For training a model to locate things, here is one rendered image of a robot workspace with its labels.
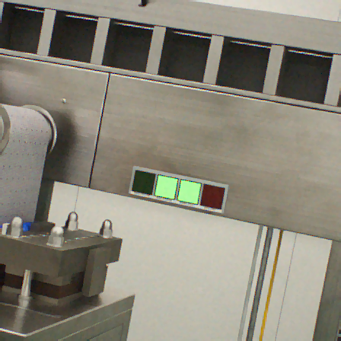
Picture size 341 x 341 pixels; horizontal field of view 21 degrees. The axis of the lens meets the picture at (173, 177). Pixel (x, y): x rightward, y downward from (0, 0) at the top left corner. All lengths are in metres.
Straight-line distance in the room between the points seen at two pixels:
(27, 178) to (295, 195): 0.64
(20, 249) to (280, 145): 0.67
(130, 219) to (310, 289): 1.00
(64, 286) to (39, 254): 0.12
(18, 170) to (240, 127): 0.54
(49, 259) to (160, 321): 2.81
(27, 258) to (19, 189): 0.24
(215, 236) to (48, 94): 2.39
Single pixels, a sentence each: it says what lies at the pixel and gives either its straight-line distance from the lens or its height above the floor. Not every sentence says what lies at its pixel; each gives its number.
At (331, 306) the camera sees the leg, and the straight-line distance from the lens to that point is 2.37.
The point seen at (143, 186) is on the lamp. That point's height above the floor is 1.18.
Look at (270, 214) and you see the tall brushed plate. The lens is 2.21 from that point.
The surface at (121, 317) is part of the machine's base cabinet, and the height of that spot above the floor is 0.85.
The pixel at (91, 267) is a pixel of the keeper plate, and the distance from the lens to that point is 2.12.
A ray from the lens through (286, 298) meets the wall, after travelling 4.60.
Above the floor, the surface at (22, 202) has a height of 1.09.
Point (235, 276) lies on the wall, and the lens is 4.63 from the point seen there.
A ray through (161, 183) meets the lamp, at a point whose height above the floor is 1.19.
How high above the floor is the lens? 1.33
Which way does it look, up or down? 3 degrees down
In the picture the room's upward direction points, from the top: 11 degrees clockwise
